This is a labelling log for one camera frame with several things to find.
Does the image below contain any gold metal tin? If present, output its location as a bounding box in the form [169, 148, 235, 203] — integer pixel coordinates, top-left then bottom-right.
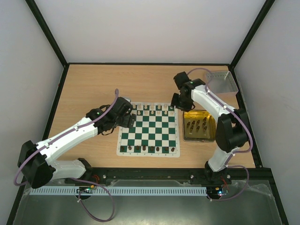
[182, 110, 216, 143]

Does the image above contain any green white chess board mat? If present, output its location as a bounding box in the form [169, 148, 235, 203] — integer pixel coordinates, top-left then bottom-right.
[116, 102, 180, 158]

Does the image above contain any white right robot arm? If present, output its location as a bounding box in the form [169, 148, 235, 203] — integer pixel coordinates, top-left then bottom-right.
[171, 72, 254, 184]

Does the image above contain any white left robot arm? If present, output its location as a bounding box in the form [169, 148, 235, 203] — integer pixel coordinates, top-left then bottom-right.
[17, 97, 136, 188]

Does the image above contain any silver pink tin lid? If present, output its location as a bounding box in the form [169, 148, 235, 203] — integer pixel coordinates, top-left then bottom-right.
[205, 71, 238, 96]

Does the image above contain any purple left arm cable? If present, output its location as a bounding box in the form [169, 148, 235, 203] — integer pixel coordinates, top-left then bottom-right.
[14, 88, 117, 222]

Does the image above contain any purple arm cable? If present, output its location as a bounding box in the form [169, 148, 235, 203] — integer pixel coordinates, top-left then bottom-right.
[14, 88, 117, 222]
[187, 67, 254, 202]

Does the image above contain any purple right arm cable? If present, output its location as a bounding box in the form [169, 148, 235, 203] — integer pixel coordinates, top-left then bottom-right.
[187, 67, 254, 202]

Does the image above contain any grey slotted cable duct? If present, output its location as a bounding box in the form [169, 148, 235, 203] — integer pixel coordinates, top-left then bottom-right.
[30, 186, 207, 196]

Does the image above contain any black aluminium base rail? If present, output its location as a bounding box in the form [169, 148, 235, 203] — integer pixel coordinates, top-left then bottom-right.
[79, 167, 275, 186]

